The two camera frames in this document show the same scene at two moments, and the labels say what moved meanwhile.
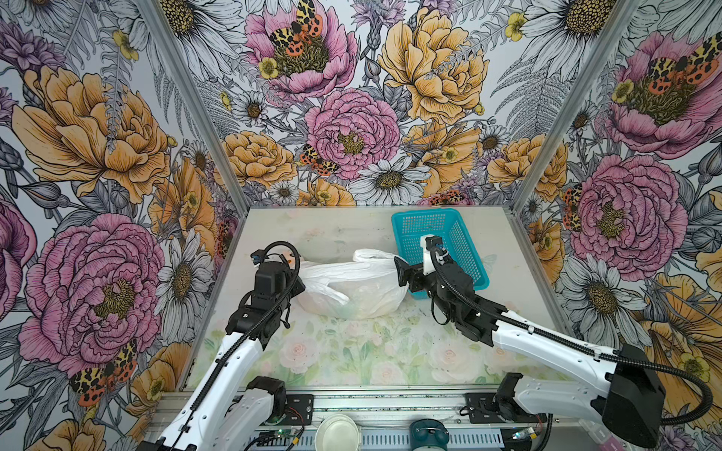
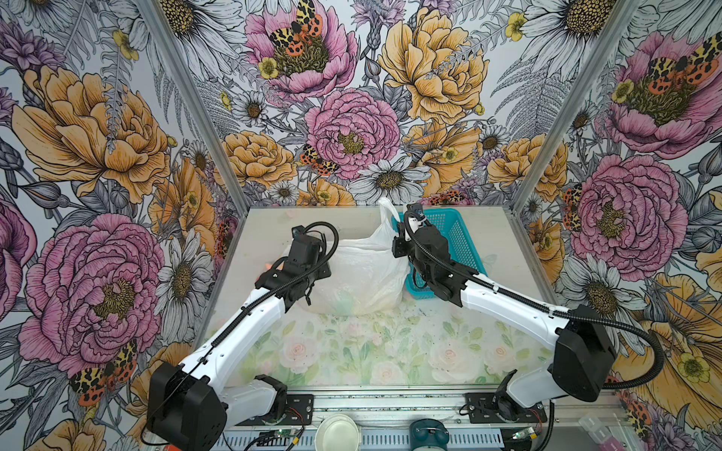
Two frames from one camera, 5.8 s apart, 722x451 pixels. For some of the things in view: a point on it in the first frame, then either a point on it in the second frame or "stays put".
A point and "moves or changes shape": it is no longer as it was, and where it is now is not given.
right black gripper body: (430, 282) → (399, 250)
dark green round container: (429, 435) stays put
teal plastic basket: (458, 243) stays put
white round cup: (337, 432) stays put
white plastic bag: (368, 287) moves or changes shape
